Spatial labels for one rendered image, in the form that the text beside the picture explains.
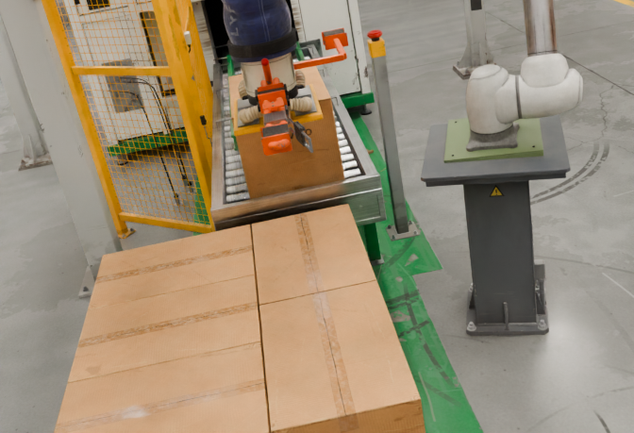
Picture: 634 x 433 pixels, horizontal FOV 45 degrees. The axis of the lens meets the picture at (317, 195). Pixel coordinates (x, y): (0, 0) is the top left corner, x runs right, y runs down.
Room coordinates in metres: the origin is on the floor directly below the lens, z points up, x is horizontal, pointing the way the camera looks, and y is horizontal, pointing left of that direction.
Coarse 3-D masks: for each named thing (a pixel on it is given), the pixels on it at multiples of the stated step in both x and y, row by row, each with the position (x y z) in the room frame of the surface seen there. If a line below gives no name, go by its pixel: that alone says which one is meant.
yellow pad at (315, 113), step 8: (312, 88) 2.59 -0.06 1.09; (312, 96) 2.49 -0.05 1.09; (312, 104) 2.40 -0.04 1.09; (296, 112) 2.35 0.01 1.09; (304, 112) 2.33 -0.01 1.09; (312, 112) 2.33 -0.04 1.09; (320, 112) 2.32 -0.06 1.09; (296, 120) 2.30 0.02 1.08; (304, 120) 2.30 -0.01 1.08; (312, 120) 2.30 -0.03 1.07
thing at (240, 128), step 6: (246, 96) 2.54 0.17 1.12; (234, 102) 2.60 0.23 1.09; (234, 108) 2.52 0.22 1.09; (234, 114) 2.46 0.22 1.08; (234, 120) 2.41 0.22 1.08; (240, 120) 2.38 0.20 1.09; (258, 120) 2.35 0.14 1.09; (234, 126) 2.34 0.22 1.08; (240, 126) 2.32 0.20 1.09; (246, 126) 2.32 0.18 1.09; (252, 126) 2.31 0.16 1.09; (258, 126) 2.30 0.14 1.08; (234, 132) 2.30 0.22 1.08; (240, 132) 2.30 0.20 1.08; (246, 132) 2.30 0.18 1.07; (252, 132) 2.30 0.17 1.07
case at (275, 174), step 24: (312, 72) 3.25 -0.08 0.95; (240, 96) 3.10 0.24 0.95; (240, 144) 2.84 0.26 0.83; (312, 144) 2.85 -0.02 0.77; (336, 144) 2.86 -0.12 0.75; (264, 168) 2.84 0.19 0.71; (288, 168) 2.85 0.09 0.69; (312, 168) 2.85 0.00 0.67; (336, 168) 2.86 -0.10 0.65; (264, 192) 2.84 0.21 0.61
